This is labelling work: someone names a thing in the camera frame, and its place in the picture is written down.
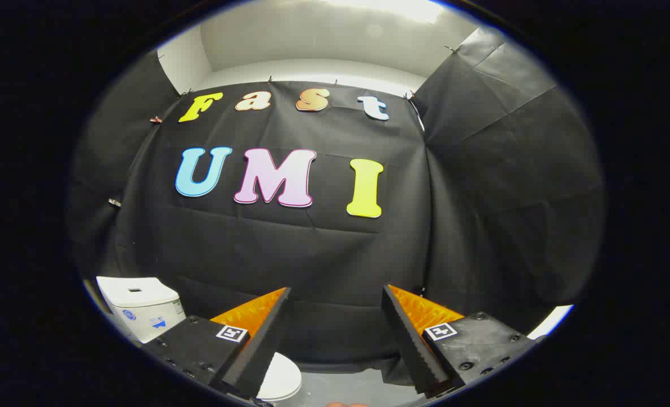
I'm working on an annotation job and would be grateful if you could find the white toilet lid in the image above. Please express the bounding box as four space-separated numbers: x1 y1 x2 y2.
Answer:
256 352 302 402

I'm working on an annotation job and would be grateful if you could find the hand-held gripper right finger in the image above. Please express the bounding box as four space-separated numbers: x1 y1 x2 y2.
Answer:
381 283 541 396

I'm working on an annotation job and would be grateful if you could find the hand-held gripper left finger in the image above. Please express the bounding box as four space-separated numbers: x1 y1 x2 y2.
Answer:
141 286 292 401

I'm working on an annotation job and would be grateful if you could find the black backdrop cloth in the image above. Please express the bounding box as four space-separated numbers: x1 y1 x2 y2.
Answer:
66 25 606 368

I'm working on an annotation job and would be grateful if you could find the white ceramic toilet body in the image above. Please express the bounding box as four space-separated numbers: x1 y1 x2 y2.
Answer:
96 276 187 344

